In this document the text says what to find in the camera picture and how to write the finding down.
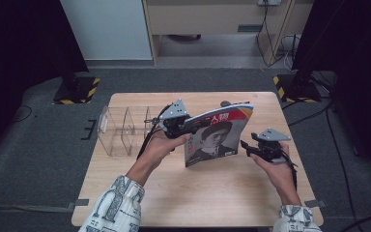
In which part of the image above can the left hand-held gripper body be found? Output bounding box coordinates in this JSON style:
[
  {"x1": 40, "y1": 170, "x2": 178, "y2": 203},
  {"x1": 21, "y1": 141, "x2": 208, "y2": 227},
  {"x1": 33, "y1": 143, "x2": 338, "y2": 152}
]
[{"x1": 144, "y1": 98, "x2": 194, "y2": 140}]

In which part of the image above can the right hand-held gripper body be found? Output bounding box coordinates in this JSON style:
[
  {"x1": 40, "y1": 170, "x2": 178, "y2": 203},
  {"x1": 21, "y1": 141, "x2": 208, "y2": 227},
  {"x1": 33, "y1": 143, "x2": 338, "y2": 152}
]
[{"x1": 256, "y1": 127, "x2": 292, "y2": 162}]

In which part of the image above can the magazine with portrait cover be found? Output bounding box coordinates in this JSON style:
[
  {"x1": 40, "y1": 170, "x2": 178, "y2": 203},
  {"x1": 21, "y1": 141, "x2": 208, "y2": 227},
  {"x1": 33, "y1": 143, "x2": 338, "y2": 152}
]
[{"x1": 184, "y1": 101, "x2": 255, "y2": 168}]

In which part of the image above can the person's right hand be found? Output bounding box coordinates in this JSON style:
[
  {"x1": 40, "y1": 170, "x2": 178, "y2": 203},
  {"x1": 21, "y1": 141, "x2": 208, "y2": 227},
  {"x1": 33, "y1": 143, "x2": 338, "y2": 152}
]
[{"x1": 249, "y1": 141, "x2": 300, "y2": 200}]

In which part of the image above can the person's left hand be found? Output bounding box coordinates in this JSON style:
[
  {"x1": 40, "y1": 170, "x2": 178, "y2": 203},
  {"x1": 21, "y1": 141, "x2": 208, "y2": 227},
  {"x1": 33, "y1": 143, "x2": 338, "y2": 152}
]
[{"x1": 139, "y1": 128, "x2": 191, "y2": 171}]

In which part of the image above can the clear acrylic divider rack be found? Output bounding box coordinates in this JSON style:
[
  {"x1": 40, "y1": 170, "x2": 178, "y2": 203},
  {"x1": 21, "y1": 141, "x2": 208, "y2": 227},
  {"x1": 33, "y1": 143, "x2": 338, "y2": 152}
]
[{"x1": 97, "y1": 103, "x2": 162, "y2": 158}]

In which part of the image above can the black stand with striped base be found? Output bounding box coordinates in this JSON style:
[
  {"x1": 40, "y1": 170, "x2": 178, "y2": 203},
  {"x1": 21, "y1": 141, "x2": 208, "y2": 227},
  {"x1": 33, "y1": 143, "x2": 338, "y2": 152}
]
[
  {"x1": 52, "y1": 61, "x2": 101, "y2": 105},
  {"x1": 272, "y1": 67, "x2": 324, "y2": 104}
]

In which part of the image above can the grey tape piece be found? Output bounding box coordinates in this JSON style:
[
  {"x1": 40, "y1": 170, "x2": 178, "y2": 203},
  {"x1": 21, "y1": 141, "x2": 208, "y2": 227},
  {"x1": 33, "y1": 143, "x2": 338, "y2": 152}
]
[
  {"x1": 303, "y1": 199, "x2": 328, "y2": 209},
  {"x1": 67, "y1": 198, "x2": 91, "y2": 211}
]

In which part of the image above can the black tape floor mark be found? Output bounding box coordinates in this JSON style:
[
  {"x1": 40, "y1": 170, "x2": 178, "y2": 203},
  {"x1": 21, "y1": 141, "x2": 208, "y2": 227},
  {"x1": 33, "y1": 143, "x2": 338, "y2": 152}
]
[{"x1": 80, "y1": 119, "x2": 98, "y2": 141}]

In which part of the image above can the light wooden desk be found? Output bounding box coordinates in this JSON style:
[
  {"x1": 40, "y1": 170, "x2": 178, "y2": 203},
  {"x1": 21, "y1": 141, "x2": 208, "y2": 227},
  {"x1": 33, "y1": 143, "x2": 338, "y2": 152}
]
[{"x1": 141, "y1": 0, "x2": 314, "y2": 68}]

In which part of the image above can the white cabinet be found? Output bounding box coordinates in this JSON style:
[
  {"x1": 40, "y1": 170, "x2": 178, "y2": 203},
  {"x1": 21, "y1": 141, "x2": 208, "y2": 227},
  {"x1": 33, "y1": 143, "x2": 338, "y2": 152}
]
[{"x1": 59, "y1": 0, "x2": 154, "y2": 62}]

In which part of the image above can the white power strip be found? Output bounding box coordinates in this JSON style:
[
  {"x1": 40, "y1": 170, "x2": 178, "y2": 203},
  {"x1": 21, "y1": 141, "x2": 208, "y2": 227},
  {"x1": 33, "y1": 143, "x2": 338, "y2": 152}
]
[{"x1": 257, "y1": 0, "x2": 283, "y2": 7}]

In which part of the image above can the black curtain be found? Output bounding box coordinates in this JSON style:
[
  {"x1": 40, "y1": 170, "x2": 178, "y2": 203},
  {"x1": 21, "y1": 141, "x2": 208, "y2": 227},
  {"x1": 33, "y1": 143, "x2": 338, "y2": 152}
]
[
  {"x1": 0, "y1": 0, "x2": 90, "y2": 168},
  {"x1": 290, "y1": 0, "x2": 371, "y2": 187}
]

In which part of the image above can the left hand-held gripper cable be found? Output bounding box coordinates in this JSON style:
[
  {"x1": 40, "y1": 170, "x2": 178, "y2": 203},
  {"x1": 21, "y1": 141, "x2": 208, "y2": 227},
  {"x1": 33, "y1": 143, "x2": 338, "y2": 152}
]
[{"x1": 136, "y1": 103, "x2": 172, "y2": 160}]

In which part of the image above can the hand-held gripper cable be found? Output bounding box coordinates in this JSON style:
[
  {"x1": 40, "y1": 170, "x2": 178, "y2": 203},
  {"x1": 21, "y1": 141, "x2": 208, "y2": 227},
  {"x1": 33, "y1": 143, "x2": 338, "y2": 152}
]
[
  {"x1": 280, "y1": 150, "x2": 300, "y2": 191},
  {"x1": 136, "y1": 103, "x2": 172, "y2": 160}
]

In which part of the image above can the right hand-held gripper cable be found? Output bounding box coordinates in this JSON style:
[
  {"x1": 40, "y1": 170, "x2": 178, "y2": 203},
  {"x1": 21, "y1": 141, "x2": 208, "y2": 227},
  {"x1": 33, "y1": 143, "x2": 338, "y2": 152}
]
[{"x1": 280, "y1": 150, "x2": 300, "y2": 191}]

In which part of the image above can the long black floor cable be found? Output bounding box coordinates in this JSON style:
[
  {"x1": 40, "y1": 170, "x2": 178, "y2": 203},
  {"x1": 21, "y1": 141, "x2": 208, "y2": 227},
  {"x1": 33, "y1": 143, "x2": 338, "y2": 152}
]
[{"x1": 325, "y1": 105, "x2": 357, "y2": 232}]

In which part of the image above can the white cable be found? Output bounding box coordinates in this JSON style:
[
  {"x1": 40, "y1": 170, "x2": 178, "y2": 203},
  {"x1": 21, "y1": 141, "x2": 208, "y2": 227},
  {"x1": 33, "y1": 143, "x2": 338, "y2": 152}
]
[{"x1": 279, "y1": 33, "x2": 300, "y2": 73}]

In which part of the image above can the black power cable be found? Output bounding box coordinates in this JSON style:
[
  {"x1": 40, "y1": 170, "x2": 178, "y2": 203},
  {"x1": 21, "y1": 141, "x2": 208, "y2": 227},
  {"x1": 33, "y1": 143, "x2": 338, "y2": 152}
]
[{"x1": 255, "y1": 4, "x2": 288, "y2": 68}]

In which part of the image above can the thick black floor cable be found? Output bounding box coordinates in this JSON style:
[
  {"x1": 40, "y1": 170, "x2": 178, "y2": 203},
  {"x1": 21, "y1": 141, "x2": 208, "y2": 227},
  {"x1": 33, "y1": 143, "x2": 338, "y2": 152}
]
[{"x1": 338, "y1": 215, "x2": 371, "y2": 232}]

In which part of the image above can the thin black floor cable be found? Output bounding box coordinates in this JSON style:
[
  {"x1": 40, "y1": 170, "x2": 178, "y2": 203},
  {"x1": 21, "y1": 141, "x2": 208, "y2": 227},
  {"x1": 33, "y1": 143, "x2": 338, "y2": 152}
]
[{"x1": 13, "y1": 104, "x2": 34, "y2": 124}]

